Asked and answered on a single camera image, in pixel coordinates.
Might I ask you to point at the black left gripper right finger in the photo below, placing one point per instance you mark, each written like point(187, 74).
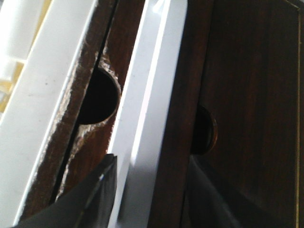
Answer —
point(204, 206)

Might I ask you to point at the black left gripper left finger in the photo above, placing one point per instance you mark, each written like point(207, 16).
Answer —
point(88, 205)

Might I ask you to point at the dark wooden drawer cabinet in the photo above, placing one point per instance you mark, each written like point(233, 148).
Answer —
point(152, 201)

